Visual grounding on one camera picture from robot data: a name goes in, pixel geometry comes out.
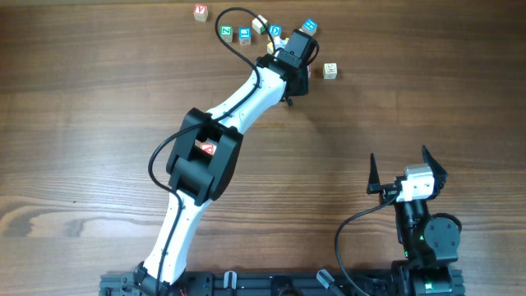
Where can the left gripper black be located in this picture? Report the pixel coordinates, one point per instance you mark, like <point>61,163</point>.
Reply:
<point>303,87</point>

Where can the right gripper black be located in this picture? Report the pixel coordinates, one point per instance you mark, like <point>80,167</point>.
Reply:
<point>389,192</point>

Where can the red A letter block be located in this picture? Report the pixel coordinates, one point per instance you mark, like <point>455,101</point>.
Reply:
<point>208,147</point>

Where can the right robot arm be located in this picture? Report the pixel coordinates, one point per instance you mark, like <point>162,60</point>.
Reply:
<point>430,242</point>

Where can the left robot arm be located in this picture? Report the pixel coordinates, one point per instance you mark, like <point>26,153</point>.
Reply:
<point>197,178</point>

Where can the white picture block right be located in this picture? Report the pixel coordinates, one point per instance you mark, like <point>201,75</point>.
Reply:
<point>330,70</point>

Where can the yellow block left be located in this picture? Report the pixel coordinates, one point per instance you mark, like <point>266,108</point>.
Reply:
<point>270,48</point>

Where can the blue D letter block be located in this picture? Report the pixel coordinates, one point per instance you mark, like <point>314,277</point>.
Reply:
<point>274,31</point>

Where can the blue block far right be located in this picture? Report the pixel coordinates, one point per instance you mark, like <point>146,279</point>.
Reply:
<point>309,27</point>

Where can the white green-sided block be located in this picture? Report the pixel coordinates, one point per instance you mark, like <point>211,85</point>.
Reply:
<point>259,23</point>

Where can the blue letter block left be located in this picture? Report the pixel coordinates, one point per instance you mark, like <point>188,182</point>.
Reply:
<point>244,36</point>

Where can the green Z letter block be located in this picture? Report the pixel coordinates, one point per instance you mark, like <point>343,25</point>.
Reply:
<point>226,33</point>

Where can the red V letter block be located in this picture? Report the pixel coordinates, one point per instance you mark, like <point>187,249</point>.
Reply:
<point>201,12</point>

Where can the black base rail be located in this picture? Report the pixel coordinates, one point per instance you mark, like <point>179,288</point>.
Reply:
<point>373,282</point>

